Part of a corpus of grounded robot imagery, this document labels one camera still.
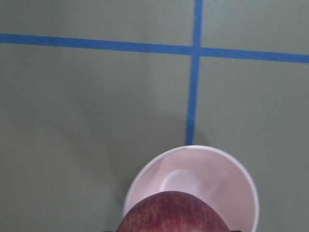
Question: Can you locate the pink bowl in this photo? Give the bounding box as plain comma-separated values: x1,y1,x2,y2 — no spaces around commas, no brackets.
122,145,260,232

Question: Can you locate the red apple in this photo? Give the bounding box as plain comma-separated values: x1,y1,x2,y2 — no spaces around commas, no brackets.
117,191,230,232

